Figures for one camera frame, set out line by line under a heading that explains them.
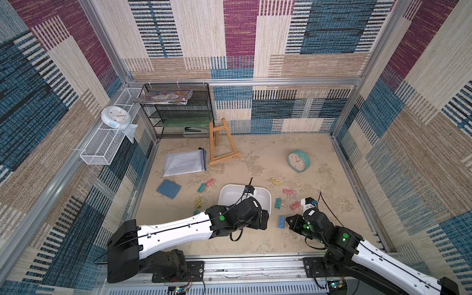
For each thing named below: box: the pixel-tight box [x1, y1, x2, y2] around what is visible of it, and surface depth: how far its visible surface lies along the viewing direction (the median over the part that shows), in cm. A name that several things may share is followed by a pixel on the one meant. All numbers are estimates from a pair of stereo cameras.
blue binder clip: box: [277, 215, 286, 230], surface depth 83 cm
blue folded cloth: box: [157, 178, 182, 200], surface depth 98 cm
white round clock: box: [100, 105, 132, 130], surface depth 76 cm
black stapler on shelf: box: [184, 126, 201, 133], surface depth 113 cm
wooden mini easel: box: [208, 118, 241, 166], surface depth 105 cm
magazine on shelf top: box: [133, 90, 193, 106], surface depth 89 cm
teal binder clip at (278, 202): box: [274, 197, 286, 210], surface depth 93 cm
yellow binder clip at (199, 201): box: [195, 196, 208, 209], surface depth 95 cm
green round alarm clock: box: [287, 149, 311, 174], surface depth 101 cm
